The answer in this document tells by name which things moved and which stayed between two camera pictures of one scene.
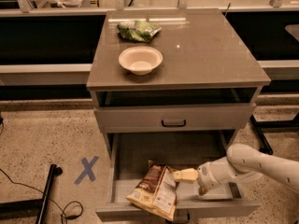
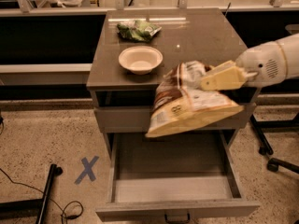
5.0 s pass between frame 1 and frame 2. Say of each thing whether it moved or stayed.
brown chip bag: moved
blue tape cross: stayed
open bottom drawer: stayed
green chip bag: stayed
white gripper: moved
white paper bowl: stayed
